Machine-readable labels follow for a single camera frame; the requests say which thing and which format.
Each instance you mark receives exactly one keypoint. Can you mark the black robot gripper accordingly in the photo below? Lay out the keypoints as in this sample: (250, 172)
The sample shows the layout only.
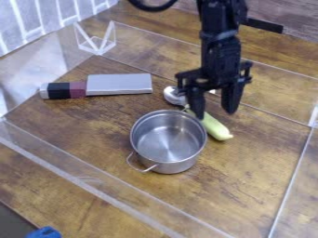
(221, 17)

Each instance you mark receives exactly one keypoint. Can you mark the small stainless steel pot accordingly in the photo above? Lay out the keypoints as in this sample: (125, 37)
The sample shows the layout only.
(167, 140)

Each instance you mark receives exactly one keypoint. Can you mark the toy knife with grey blade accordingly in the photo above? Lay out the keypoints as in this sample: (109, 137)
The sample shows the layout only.
(99, 85)

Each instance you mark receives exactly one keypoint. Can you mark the clear acrylic triangular stand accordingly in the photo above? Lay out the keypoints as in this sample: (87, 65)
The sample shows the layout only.
(94, 44)

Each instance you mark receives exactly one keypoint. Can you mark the blue object at bottom edge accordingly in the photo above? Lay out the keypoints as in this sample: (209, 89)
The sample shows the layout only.
(45, 232)

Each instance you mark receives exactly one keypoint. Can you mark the spoon with green handle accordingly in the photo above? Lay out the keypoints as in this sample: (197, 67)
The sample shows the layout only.
(216, 129)

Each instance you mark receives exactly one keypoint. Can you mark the black bar on back wall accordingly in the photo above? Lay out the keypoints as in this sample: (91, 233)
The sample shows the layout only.
(265, 25)

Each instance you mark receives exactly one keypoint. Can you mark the clear acrylic enclosure wall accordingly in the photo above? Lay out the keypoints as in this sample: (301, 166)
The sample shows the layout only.
(69, 174)

